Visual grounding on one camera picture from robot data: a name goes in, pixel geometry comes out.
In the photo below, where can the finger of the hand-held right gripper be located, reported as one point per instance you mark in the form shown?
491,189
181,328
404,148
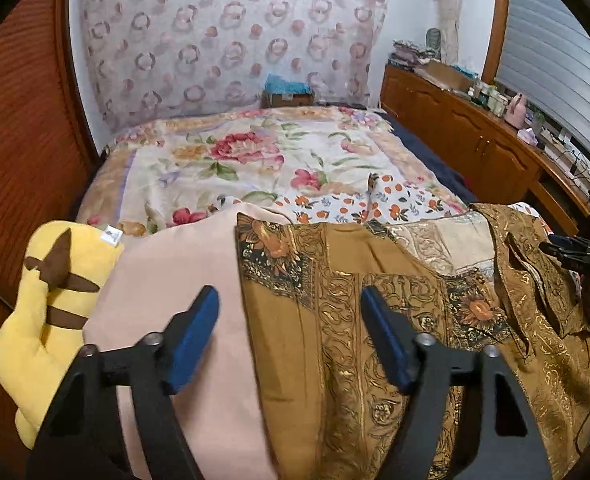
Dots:
567,247

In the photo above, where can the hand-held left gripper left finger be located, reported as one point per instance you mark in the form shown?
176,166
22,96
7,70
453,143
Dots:
195,330

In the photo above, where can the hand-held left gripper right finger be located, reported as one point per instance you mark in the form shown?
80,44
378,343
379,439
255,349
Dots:
382,330

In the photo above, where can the brown sunflower-print garment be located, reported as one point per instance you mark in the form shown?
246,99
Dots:
295,340

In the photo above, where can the pale pink cloth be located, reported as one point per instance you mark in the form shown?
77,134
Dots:
175,270

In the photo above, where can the brown gold-patterned garment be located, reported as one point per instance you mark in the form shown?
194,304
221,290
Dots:
540,340

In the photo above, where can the cream patchwork cloth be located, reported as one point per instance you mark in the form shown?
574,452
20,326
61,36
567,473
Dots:
450,245

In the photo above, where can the purple tissue pack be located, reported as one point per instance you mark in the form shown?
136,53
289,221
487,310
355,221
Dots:
529,136

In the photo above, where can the orange-fruit print blanket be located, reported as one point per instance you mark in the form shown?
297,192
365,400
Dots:
400,200

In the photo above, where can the pink kettle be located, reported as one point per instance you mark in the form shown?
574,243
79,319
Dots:
516,110

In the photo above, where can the wooden cabinet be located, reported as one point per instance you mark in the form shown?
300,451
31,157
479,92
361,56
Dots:
455,125

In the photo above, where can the group of small bottles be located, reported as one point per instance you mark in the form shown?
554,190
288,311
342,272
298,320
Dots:
490,97

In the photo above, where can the yellow plush toy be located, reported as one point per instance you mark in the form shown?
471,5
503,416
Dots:
25,350

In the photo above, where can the navy bed sheet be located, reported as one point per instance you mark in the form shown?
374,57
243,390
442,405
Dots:
425,150

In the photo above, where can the floral blanket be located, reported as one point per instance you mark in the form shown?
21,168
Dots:
235,160

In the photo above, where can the grey window blind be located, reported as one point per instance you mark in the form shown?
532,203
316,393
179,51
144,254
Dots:
555,45

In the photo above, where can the flat cardboard box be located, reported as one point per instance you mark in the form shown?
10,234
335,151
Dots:
447,75

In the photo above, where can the stack of folded cloths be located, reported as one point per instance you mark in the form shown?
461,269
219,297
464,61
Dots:
410,52

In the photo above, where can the cardboard box with blue cloth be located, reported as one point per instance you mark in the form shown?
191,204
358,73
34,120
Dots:
287,92

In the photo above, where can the wooden wardrobe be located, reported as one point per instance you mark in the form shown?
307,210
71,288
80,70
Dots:
20,135

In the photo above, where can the cream lace curtain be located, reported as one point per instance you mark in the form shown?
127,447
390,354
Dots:
450,10

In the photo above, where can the circle-pattern curtain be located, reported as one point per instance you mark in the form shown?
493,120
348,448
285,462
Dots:
225,35

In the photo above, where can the wooden window frame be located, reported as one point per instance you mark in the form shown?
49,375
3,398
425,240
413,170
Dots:
497,20

